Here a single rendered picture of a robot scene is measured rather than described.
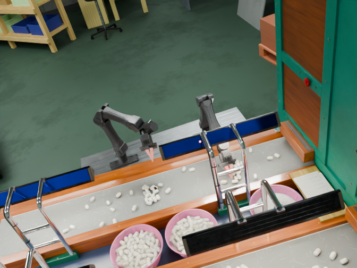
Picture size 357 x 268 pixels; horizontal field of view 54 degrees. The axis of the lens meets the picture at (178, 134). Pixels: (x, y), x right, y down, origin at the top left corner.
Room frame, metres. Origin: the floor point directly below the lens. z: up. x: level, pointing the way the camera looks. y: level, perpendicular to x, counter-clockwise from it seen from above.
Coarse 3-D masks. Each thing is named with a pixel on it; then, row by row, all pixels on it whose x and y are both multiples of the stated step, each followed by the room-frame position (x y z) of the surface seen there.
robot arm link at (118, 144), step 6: (108, 120) 1.85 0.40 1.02; (102, 126) 1.83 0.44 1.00; (108, 126) 1.83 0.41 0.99; (108, 132) 1.82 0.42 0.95; (114, 132) 1.83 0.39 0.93; (114, 138) 1.81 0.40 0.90; (120, 138) 1.84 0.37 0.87; (114, 144) 1.81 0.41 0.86; (120, 144) 1.81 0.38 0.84; (114, 150) 1.82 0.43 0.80; (120, 150) 1.79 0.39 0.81; (126, 150) 1.82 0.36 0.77
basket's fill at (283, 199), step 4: (268, 196) 1.19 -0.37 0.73; (276, 196) 1.18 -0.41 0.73; (280, 196) 1.17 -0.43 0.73; (284, 196) 1.17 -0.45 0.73; (288, 196) 1.17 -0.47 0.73; (260, 200) 1.18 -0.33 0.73; (268, 200) 1.16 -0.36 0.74; (280, 200) 1.14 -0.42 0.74; (284, 200) 1.14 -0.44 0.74; (288, 200) 1.13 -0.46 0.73; (292, 200) 1.13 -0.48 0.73; (268, 204) 1.14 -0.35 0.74; (272, 204) 1.13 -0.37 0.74; (284, 204) 1.12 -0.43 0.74; (256, 208) 1.14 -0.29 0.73; (260, 208) 1.13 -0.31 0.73; (268, 208) 1.12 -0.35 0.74; (272, 208) 1.11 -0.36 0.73; (256, 212) 1.12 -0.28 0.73; (260, 212) 1.11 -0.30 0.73
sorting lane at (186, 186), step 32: (256, 160) 1.47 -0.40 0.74; (288, 160) 1.40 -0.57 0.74; (96, 192) 1.54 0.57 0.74; (128, 192) 1.47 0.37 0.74; (160, 192) 1.41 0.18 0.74; (192, 192) 1.35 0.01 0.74; (0, 224) 1.48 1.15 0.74; (32, 224) 1.42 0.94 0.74; (64, 224) 1.36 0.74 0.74; (96, 224) 1.30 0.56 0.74; (0, 256) 1.25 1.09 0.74
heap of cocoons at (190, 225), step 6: (198, 216) 1.17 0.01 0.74; (180, 222) 1.16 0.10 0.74; (186, 222) 1.17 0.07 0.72; (192, 222) 1.15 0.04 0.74; (198, 222) 1.14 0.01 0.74; (204, 222) 1.13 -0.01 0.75; (210, 222) 1.12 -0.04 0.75; (174, 228) 1.14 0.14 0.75; (180, 228) 1.13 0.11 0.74; (186, 228) 1.13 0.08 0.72; (192, 228) 1.11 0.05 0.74; (198, 228) 1.11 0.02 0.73; (204, 228) 1.09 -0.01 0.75; (174, 234) 1.10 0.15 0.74; (180, 234) 1.10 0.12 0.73; (186, 234) 1.08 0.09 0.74; (174, 240) 1.08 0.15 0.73; (180, 240) 1.06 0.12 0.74; (174, 246) 1.05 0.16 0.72; (180, 246) 1.03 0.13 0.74; (180, 252) 1.01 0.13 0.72
